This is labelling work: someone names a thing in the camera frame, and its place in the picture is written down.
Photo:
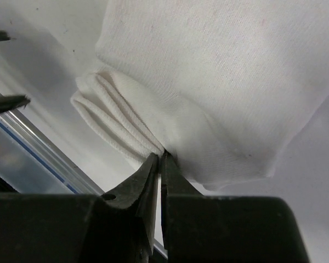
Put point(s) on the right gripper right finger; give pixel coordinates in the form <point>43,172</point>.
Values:
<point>198,228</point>

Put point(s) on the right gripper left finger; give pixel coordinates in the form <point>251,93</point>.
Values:
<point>117,226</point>

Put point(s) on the aluminium rail frame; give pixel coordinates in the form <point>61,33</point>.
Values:
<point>31,164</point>

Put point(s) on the white sock pair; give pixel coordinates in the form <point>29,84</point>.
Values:
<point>223,86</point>

